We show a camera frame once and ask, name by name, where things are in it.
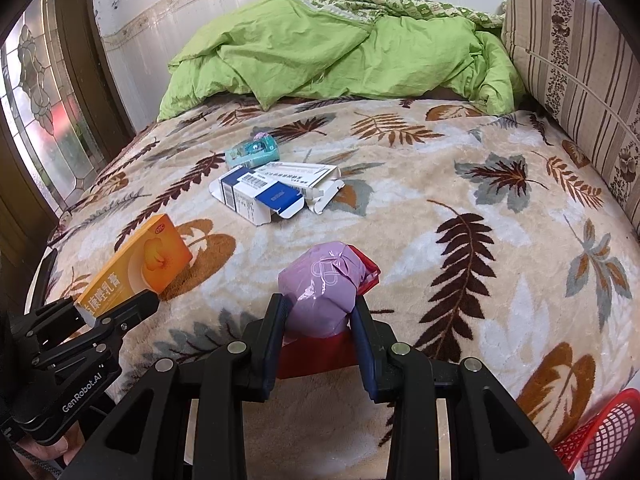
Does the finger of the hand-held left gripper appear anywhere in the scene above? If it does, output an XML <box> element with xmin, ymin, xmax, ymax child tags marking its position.
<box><xmin>9</xmin><ymin>297</ymin><xmax>88</xmax><ymax>356</ymax></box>
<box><xmin>35</xmin><ymin>290</ymin><xmax>161</xmax><ymax>368</ymax></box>

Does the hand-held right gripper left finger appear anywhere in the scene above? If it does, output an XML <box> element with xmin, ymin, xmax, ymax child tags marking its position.
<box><xmin>60</xmin><ymin>292</ymin><xmax>288</xmax><ymax>480</ymax></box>

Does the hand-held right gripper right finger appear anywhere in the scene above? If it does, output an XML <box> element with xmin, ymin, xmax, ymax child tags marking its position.
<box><xmin>350</xmin><ymin>297</ymin><xmax>573</xmax><ymax>480</ymax></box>

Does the orange medicine box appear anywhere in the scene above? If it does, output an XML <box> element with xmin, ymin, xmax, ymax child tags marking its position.
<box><xmin>74</xmin><ymin>213</ymin><xmax>194</xmax><ymax>328</ymax></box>

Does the pink and red wrapper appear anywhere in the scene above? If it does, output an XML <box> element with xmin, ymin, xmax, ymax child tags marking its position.
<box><xmin>276</xmin><ymin>241</ymin><xmax>382</xmax><ymax>380</ymax></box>

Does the red mesh basket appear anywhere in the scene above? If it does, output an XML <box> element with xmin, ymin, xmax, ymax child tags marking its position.
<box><xmin>552</xmin><ymin>387</ymin><xmax>633</xmax><ymax>480</ymax></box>

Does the person's left hand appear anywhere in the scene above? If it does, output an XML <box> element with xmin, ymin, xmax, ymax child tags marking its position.
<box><xmin>22</xmin><ymin>422</ymin><xmax>87</xmax><ymax>468</ymax></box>

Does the leaf print blanket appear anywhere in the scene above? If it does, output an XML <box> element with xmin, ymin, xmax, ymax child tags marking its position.
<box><xmin>25</xmin><ymin>95</ymin><xmax>640</xmax><ymax>480</ymax></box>

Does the blue and white carton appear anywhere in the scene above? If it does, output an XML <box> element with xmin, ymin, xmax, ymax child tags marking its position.
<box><xmin>209</xmin><ymin>166</ymin><xmax>307</xmax><ymax>227</ymax></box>

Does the white open carton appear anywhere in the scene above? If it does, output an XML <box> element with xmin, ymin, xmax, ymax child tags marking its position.
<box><xmin>247</xmin><ymin>160</ymin><xmax>347</xmax><ymax>216</ymax></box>

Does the teal tissue packet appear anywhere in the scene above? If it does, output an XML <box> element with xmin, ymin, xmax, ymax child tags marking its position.
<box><xmin>225</xmin><ymin>131</ymin><xmax>280</xmax><ymax>169</ymax></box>

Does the stained glass door panel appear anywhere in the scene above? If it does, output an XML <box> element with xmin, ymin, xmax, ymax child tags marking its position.
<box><xmin>0</xmin><ymin>0</ymin><xmax>108</xmax><ymax>211</ymax></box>

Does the striped floral cushion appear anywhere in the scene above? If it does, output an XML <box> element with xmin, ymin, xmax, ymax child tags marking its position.
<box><xmin>500</xmin><ymin>0</ymin><xmax>640</xmax><ymax>241</ymax></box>

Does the green and white patterned quilt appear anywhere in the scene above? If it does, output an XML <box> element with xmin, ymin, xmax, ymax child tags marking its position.
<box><xmin>282</xmin><ymin>0</ymin><xmax>506</xmax><ymax>31</ymax></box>

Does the black braided cable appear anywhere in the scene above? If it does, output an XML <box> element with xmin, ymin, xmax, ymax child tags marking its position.
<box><xmin>0</xmin><ymin>430</ymin><xmax>65</xmax><ymax>479</ymax></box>

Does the wooden door frame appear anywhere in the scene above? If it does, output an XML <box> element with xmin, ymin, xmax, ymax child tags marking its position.
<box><xmin>50</xmin><ymin>0</ymin><xmax>137</xmax><ymax>141</ymax></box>

